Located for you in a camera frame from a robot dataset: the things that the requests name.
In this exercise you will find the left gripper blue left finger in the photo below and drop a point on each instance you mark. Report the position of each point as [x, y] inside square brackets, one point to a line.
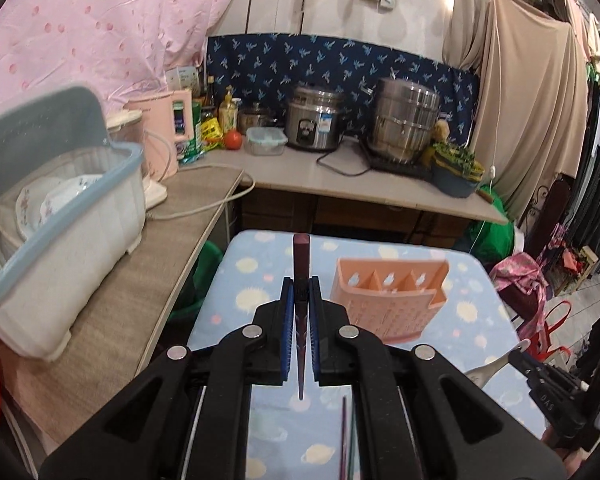
[287, 300]

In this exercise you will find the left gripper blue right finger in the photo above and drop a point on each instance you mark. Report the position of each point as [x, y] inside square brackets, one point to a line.
[315, 302]

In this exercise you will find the dark red chopstick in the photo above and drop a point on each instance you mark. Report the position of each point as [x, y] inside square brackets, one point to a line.
[343, 457]
[301, 298]

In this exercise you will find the pink perforated utensil holder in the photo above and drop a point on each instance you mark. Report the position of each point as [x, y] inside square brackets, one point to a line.
[393, 299]

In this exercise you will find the pink floral cloth chair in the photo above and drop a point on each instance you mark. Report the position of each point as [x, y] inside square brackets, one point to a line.
[520, 283]

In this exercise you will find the clear food container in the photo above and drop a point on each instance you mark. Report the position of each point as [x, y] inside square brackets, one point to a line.
[265, 141]

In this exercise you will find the red tomato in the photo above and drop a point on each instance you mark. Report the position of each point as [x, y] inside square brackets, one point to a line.
[232, 140]

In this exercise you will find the steel rice cooker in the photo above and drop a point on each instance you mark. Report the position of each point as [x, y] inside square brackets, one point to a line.
[313, 119]

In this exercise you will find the green canister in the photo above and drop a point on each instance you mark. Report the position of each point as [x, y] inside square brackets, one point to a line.
[192, 149]

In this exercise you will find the green bag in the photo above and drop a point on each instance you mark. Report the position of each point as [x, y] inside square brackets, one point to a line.
[488, 242]

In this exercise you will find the yellow snack packet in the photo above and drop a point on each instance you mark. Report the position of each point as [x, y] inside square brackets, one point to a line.
[212, 135]

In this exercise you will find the blue basin with vegetables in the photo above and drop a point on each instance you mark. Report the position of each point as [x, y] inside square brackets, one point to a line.
[455, 171]

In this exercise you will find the yellow oil bottle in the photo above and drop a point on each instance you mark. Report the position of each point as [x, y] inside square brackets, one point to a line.
[227, 112]

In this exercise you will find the stacked steel steamer pot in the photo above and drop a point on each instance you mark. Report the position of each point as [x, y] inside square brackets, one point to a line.
[405, 113]

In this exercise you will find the pink electric kettle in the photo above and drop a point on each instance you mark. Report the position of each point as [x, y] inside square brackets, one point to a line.
[167, 120]

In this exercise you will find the navy leaf-print cloth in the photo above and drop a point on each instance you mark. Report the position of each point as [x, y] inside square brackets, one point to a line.
[265, 69]

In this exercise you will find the white blender appliance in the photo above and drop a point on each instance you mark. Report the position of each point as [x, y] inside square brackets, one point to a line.
[127, 134]

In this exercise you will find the dish drainer box with lid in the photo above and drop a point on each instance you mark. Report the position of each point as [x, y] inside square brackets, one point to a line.
[66, 215]

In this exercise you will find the beige hanging curtain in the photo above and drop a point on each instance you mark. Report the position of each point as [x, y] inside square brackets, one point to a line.
[533, 96]

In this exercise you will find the pink dotted cloth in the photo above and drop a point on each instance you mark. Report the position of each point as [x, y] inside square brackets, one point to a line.
[120, 48]

